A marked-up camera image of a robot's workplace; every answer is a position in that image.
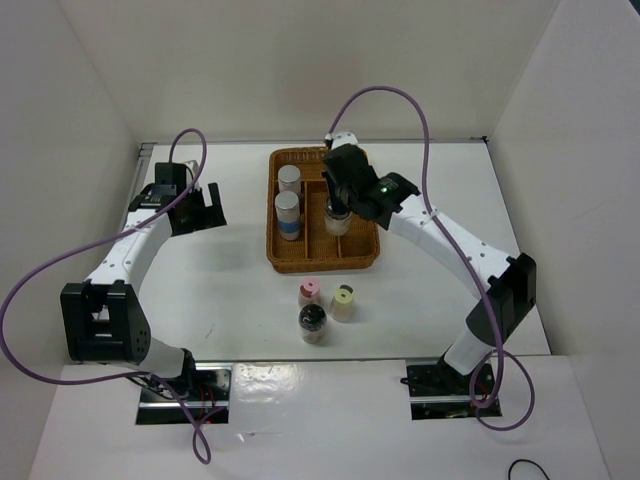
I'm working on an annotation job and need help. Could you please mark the black grinder bottle light contents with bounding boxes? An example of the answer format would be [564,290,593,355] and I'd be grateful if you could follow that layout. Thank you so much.
[324,198,352,237]

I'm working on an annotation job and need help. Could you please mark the silver-lid bottle blue label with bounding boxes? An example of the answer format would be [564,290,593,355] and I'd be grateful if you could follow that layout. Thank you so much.
[277,165,302,197]
[274,191,301,241]

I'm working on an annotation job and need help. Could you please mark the black-lid bottle brown contents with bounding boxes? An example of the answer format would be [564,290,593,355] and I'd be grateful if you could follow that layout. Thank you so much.
[298,304,327,344]

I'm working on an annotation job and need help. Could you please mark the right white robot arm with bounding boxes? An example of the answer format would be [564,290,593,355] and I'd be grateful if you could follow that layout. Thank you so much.
[323,138,537,393]

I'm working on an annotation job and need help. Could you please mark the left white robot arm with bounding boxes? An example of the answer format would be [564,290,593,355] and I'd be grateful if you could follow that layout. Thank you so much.
[60,161,226,400]

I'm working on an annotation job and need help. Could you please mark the brown wicker divided basket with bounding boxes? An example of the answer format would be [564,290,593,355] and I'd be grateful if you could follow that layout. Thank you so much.
[266,147,380,273]

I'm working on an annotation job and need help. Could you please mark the pink-lid spice bottle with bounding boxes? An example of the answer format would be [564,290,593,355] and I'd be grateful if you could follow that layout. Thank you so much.
[298,277,321,308]

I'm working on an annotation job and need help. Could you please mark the yellow-lid spice bottle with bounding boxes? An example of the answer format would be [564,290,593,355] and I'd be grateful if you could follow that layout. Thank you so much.
[329,284,355,322]

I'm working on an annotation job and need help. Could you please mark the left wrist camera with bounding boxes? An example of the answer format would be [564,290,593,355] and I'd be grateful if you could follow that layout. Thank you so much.
[183,160,200,190]

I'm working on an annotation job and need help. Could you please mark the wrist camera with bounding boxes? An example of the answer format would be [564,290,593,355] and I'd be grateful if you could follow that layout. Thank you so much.
[324,131,359,150]
[183,160,200,190]

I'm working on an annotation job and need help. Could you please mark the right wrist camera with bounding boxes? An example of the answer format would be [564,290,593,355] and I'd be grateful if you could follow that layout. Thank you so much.
[324,131,359,150]

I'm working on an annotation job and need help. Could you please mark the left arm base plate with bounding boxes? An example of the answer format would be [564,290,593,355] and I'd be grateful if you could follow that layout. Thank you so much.
[135,362,234,425]

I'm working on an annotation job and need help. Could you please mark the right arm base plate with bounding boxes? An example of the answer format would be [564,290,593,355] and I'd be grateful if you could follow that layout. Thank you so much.
[400,361,502,421]

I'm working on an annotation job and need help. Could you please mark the black cable loop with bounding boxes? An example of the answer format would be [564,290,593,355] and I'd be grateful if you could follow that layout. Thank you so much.
[508,458,551,480]

